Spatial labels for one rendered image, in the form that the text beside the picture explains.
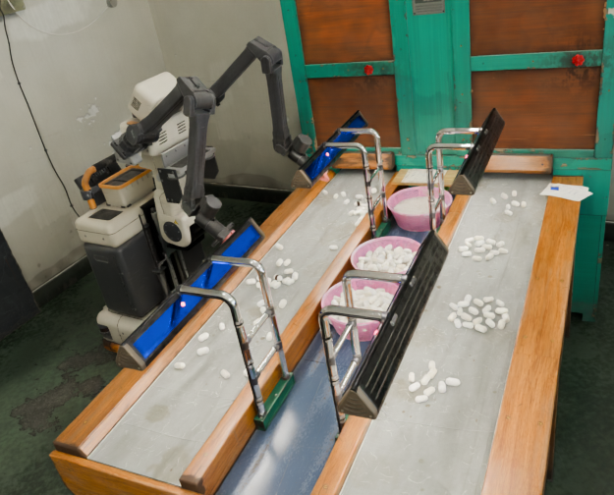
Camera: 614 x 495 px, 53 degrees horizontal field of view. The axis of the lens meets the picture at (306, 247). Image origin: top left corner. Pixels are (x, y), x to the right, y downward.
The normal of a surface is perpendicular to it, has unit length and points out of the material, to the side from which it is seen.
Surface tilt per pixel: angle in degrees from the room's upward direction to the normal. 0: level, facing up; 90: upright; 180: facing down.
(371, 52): 90
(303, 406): 0
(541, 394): 0
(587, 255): 90
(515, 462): 0
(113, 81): 90
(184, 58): 90
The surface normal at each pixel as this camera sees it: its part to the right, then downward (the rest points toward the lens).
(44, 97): 0.86, 0.14
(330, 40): -0.40, 0.50
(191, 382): -0.15, -0.86
